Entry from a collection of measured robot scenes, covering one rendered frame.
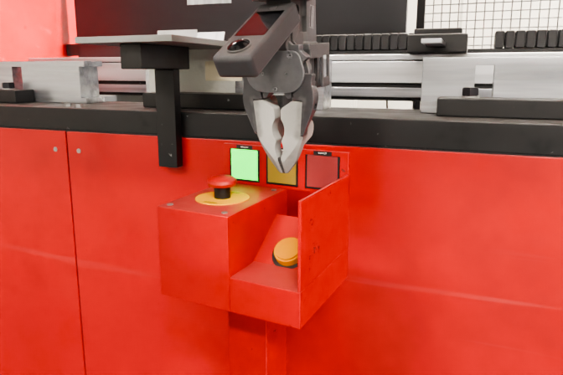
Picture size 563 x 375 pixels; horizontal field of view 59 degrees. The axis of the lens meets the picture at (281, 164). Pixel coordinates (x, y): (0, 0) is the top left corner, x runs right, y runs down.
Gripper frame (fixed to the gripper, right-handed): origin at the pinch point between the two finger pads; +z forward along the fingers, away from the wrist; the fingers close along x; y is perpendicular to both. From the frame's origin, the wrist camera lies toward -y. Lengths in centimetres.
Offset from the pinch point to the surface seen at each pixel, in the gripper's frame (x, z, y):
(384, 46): 8, -11, 76
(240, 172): 11.9, 4.8, 9.8
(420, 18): 8, -17, 115
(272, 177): 6.5, 5.0, 9.7
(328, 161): -2.1, 2.0, 10.0
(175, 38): 21.9, -14.8, 10.0
